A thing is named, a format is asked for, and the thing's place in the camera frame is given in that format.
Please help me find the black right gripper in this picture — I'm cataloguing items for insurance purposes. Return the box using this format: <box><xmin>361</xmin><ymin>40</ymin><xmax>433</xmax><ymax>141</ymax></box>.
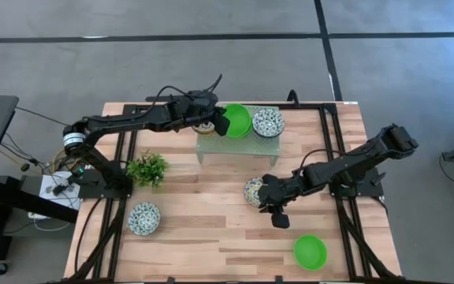
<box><xmin>259</xmin><ymin>173</ymin><xmax>300</xmax><ymax>230</ymax></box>

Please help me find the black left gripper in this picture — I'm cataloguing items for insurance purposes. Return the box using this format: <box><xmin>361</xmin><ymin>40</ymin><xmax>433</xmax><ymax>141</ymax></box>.
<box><xmin>171</xmin><ymin>91</ymin><xmax>232</xmax><ymax>137</ymax></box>

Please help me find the yellow patterned ceramic bowl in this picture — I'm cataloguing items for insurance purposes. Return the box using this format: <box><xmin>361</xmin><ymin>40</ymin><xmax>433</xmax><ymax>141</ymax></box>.
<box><xmin>244</xmin><ymin>176</ymin><xmax>267</xmax><ymax>209</ymax></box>
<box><xmin>192</xmin><ymin>120</ymin><xmax>217</xmax><ymax>136</ymax></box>

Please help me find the green plastic bowl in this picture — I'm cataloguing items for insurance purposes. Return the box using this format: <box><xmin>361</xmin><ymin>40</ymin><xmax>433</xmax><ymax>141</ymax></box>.
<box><xmin>292</xmin><ymin>234</ymin><xmax>328</xmax><ymax>271</ymax></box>
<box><xmin>230</xmin><ymin>118</ymin><xmax>253</xmax><ymax>140</ymax></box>
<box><xmin>224</xmin><ymin>103</ymin><xmax>252</xmax><ymax>139</ymax></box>

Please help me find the teal patterned ceramic bowl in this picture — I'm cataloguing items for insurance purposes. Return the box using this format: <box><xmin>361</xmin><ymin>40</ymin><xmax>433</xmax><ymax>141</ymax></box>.
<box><xmin>251</xmin><ymin>107</ymin><xmax>286</xmax><ymax>139</ymax></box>
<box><xmin>127</xmin><ymin>201</ymin><xmax>162</xmax><ymax>237</ymax></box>

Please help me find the green perforated metal shelf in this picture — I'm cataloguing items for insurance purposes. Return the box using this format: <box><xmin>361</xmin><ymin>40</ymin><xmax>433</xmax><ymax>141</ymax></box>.
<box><xmin>195</xmin><ymin>104</ymin><xmax>281</xmax><ymax>166</ymax></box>

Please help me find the artificial green plant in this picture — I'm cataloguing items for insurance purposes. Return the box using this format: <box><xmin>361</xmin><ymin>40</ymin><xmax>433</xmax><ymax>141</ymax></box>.
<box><xmin>125</xmin><ymin>150</ymin><xmax>169</xmax><ymax>189</ymax></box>

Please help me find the black desk stand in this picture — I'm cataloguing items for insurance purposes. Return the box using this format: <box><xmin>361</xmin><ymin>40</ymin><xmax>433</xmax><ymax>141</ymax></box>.
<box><xmin>0</xmin><ymin>176</ymin><xmax>79</xmax><ymax>261</ymax></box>

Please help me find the black aluminium frame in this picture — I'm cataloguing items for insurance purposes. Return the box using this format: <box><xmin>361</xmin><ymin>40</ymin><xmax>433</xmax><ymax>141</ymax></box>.
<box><xmin>67</xmin><ymin>101</ymin><xmax>407</xmax><ymax>284</ymax></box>

